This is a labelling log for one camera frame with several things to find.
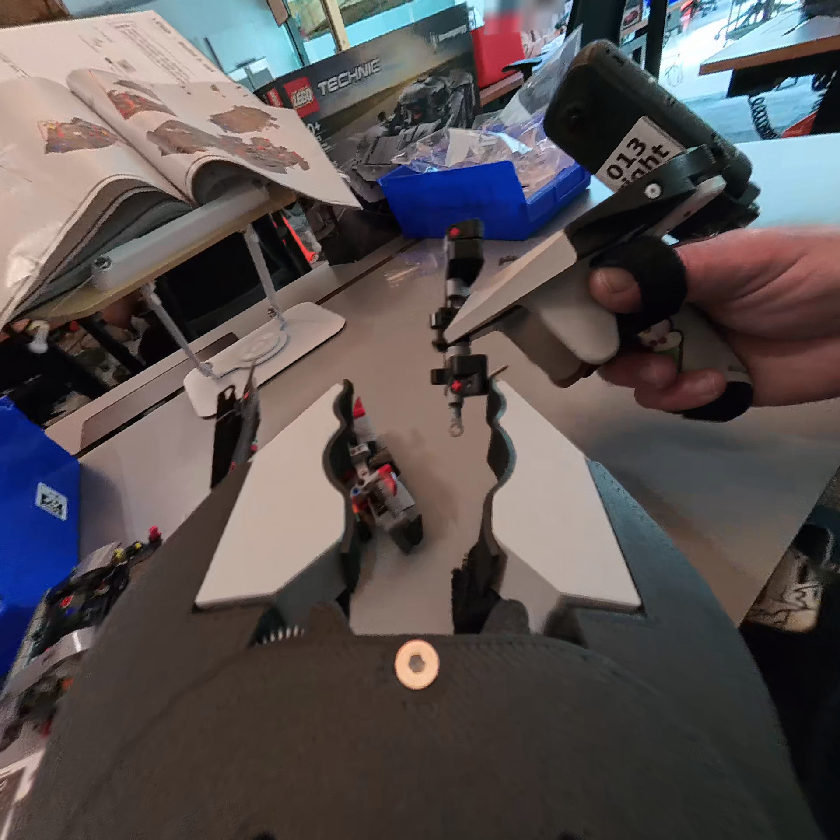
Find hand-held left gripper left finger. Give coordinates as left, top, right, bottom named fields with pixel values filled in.
left=193, top=379, right=362, bottom=610

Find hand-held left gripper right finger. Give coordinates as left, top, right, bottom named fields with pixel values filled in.
left=451, top=379, right=643, bottom=634

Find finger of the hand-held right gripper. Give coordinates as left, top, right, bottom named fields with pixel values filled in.
left=436, top=230, right=583, bottom=345

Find black lego sub-assembly red pins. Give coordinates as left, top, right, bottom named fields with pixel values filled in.
left=430, top=218, right=509, bottom=437

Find grey lego sub-assembly red parts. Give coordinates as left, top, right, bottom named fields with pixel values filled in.
left=346, top=395, right=424, bottom=555

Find large lego vehicle model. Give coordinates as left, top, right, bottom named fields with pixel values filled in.
left=0, top=377, right=260, bottom=756

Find black lego set box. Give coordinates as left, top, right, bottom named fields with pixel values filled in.
left=252, top=29, right=483, bottom=204

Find open lego instruction booklet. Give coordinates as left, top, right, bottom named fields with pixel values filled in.
left=0, top=66, right=363, bottom=326

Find person's right hand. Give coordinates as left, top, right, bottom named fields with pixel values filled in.
left=587, top=225, right=840, bottom=414

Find blue bin with plastic bags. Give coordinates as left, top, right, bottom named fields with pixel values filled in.
left=379, top=159, right=592, bottom=240

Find clear plastic bags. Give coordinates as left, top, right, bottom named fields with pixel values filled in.
left=387, top=85, right=585, bottom=198

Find white book stand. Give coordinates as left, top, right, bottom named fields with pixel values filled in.
left=29, top=180, right=347, bottom=421

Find red box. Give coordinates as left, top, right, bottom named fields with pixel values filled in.
left=471, top=13, right=526, bottom=89

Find person's white shoe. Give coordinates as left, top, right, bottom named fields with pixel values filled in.
left=748, top=525, right=824, bottom=634

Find blue plastic bin with tag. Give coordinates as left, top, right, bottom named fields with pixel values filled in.
left=0, top=394, right=81, bottom=664

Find white printed instruction sheet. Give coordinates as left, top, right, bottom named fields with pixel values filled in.
left=0, top=10, right=231, bottom=86

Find black coiled cable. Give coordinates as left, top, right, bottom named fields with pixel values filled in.
left=748, top=72, right=788, bottom=140

